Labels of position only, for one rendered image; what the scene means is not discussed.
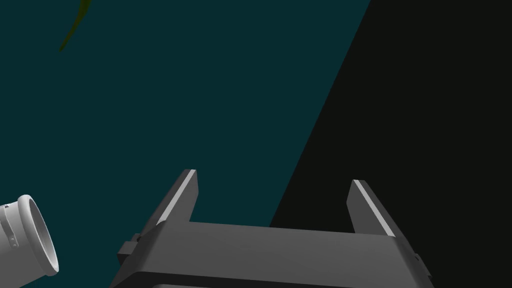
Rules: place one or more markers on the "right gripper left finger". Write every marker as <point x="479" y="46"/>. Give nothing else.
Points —
<point x="184" y="200"/>

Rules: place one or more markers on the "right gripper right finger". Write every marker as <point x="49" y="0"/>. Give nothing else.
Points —
<point x="362" y="212"/>

